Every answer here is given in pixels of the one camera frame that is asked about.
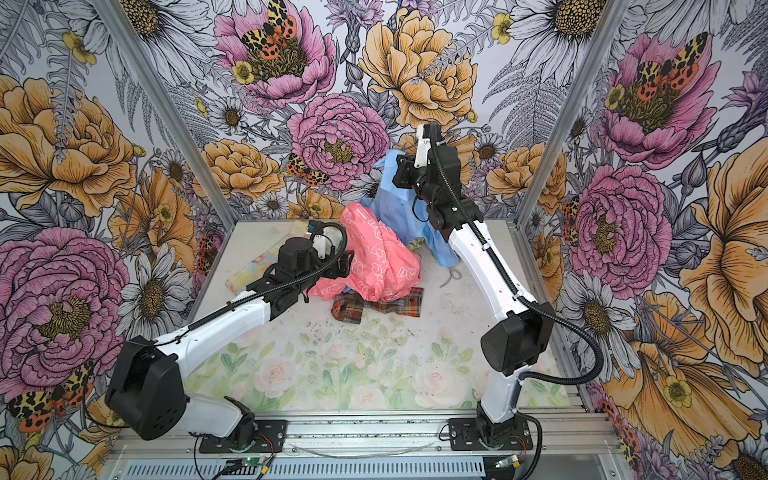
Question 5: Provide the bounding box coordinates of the light blue cloth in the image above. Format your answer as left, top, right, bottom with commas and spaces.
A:
359, 150, 459, 268

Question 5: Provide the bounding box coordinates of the grey cloth with strings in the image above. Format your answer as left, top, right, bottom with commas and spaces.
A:
439, 266, 463, 288

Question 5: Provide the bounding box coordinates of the yellow green lemon cloth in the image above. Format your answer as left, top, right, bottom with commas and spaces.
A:
406, 237, 426, 251

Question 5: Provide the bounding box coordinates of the right small green circuit board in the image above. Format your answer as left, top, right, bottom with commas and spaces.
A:
494, 454, 521, 469

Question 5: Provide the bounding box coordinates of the left aluminium corner post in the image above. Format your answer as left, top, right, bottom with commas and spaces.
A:
94, 1, 238, 232

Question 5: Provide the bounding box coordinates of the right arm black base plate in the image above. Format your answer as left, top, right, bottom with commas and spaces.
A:
448, 416, 534, 452

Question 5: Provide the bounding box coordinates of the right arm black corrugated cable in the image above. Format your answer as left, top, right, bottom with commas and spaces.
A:
431, 143, 605, 386

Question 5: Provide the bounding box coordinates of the small green circuit board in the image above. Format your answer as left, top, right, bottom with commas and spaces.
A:
227, 456, 272, 474
494, 454, 521, 469

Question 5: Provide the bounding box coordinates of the aluminium front rail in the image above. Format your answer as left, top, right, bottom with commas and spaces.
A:
110, 412, 625, 460

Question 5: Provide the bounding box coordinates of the pink patterned cloth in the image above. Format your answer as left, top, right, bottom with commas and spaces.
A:
309, 203, 421, 301

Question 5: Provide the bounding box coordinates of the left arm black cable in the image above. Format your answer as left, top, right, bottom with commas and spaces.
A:
155, 220, 350, 349

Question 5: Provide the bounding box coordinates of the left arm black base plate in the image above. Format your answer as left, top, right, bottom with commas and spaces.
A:
198, 420, 288, 454

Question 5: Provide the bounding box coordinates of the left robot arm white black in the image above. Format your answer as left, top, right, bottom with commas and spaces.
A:
105, 223, 354, 451

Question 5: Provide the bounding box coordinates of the aluminium corner post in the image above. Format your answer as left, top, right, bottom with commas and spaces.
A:
94, 1, 238, 232
513, 0, 630, 230

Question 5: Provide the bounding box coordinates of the pale floral cloth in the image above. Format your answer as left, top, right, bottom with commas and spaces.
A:
224, 220, 309, 294

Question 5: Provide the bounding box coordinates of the left small green circuit board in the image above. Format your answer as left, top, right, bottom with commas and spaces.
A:
227, 456, 272, 474

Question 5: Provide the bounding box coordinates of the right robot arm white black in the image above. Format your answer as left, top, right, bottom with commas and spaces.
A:
393, 123, 553, 448

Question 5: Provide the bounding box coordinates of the right aluminium corner post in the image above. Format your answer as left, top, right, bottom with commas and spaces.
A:
513, 0, 630, 230

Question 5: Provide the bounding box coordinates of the white vented cable duct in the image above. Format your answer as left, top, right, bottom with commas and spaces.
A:
114, 456, 486, 479

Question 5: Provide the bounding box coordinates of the red plaid cloth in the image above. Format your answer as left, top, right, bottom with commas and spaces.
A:
331, 287, 424, 324

